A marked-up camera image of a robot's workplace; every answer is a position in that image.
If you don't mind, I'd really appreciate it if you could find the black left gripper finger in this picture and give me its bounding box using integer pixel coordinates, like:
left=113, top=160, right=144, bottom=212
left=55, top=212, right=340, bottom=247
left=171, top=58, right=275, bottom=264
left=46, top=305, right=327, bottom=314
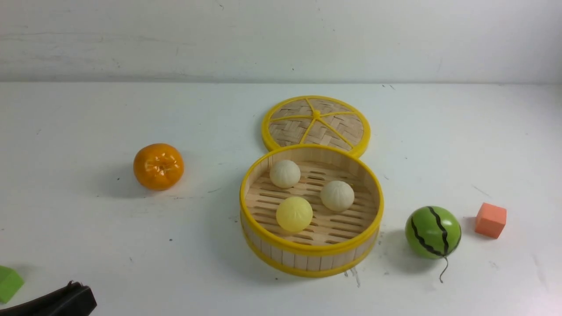
left=0, top=281, right=97, bottom=316

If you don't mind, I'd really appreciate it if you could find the cream toy bun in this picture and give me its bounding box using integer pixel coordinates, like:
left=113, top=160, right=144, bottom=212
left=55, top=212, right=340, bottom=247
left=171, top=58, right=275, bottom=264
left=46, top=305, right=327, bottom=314
left=269, top=160, right=301, bottom=189

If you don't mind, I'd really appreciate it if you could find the white toy bun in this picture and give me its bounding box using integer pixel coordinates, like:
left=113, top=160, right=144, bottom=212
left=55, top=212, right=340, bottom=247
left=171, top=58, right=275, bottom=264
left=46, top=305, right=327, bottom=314
left=321, top=180, right=355, bottom=212

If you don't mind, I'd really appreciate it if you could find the bamboo steamer tray yellow rim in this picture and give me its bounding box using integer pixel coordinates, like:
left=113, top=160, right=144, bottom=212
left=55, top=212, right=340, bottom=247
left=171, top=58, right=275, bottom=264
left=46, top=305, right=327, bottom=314
left=239, top=144, right=385, bottom=278

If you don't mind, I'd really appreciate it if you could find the woven bamboo steamer lid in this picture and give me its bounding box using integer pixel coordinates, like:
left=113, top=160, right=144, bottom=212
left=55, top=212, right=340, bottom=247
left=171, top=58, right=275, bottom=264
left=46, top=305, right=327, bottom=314
left=261, top=95, right=371, bottom=157

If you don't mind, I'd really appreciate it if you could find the green foam block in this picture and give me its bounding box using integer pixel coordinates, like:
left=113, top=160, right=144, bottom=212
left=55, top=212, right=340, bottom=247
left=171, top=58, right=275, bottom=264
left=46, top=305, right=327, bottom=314
left=0, top=266, right=25, bottom=304

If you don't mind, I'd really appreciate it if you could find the orange toy tangerine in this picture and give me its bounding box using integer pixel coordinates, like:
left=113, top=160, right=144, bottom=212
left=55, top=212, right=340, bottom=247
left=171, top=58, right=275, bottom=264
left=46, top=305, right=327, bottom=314
left=133, top=143, right=185, bottom=190

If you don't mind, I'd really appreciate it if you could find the yellow toy bun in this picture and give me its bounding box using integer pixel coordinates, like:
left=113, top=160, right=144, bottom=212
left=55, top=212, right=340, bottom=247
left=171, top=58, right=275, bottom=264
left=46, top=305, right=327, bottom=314
left=276, top=196, right=313, bottom=233

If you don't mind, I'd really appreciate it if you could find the green toy watermelon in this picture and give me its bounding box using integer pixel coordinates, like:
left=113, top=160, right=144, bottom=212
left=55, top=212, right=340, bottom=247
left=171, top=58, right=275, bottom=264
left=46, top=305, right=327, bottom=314
left=405, top=206, right=462, bottom=283

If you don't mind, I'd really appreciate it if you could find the orange foam cube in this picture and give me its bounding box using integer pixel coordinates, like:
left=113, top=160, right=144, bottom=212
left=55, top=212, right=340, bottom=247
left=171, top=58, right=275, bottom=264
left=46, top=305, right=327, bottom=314
left=474, top=203, right=507, bottom=239

